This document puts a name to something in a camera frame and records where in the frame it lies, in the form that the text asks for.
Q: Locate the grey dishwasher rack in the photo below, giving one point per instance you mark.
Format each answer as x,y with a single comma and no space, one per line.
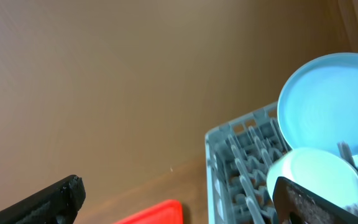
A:
238,155

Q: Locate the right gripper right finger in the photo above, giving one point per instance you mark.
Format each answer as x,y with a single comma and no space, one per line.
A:
296,205

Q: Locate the large light blue plate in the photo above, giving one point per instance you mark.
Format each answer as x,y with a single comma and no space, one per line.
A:
318,105

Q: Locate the green bowl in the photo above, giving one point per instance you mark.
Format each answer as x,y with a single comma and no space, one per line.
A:
320,172

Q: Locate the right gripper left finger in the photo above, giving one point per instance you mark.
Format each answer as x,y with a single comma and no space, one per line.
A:
55,204

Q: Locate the red serving tray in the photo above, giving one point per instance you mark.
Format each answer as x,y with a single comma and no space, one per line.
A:
166,212

